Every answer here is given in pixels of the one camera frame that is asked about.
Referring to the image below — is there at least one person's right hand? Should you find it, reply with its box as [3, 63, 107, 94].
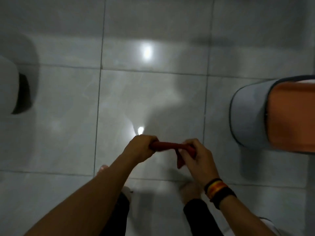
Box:
[175, 138, 220, 188]

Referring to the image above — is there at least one person's left hand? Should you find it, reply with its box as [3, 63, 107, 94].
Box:
[122, 135, 159, 165]

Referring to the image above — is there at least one twisted red cloth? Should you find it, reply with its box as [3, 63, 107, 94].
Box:
[150, 141, 197, 169]

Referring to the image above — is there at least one person's right forearm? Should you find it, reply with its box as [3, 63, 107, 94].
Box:
[219, 195, 277, 236]

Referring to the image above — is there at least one person's left forearm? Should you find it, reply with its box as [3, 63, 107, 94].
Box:
[24, 152, 139, 236]

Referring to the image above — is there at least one person's right foot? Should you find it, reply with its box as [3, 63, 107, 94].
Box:
[179, 181, 205, 205]

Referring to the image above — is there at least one striped black yellow red wristband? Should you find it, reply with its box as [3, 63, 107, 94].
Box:
[203, 178, 228, 200]

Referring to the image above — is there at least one person's black right trouser leg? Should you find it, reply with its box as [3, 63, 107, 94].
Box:
[183, 199, 224, 236]

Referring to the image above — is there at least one person's black trouser leg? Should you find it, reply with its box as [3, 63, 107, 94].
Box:
[183, 199, 224, 236]
[99, 192, 130, 236]

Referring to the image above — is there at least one person's black left trouser leg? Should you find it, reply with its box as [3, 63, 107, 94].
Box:
[99, 192, 130, 236]

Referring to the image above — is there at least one grey bin with orange inside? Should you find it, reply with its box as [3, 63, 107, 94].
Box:
[229, 75, 315, 153]

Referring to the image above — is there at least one person's white shirt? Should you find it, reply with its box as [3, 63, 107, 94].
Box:
[258, 217, 294, 236]

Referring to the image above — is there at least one white rounded fixture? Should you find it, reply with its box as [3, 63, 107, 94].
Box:
[0, 55, 32, 115]

